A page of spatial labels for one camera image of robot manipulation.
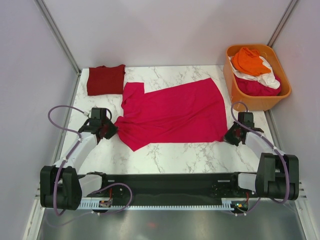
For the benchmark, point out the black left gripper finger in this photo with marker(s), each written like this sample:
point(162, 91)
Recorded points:
point(110, 128)
point(109, 134)

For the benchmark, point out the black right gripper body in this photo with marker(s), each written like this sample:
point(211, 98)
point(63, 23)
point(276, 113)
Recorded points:
point(234, 135)

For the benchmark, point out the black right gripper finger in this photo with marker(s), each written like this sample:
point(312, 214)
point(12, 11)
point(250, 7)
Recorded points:
point(234, 142)
point(231, 133)

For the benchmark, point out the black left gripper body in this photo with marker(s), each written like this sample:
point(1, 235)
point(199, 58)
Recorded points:
point(103, 126)

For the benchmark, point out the magenta t-shirt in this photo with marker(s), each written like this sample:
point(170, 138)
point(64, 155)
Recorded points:
point(188, 113)
point(256, 89)

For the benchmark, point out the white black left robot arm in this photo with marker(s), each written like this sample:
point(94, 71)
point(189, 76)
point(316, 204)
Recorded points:
point(72, 170)

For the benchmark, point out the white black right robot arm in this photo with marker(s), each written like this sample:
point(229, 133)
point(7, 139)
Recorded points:
point(267, 160)

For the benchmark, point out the folded dark red t-shirt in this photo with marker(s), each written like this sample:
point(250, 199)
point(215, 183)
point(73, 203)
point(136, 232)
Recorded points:
point(103, 80)

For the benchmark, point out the magenta t-shirt in basket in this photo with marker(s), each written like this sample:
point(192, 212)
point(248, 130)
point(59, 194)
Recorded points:
point(256, 89)

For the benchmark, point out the orange plastic laundry basket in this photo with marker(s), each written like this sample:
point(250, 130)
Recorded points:
point(255, 103)

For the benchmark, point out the white t-shirt in basket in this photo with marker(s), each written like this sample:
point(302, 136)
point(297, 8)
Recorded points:
point(267, 79)

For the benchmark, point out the orange t-shirt in basket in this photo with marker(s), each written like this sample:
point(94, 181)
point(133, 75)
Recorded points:
point(248, 61)

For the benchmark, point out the white slotted cable duct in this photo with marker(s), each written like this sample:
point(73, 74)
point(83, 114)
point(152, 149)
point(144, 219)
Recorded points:
point(220, 204)

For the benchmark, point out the aluminium frame rail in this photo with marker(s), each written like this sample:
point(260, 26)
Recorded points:
point(216, 186)

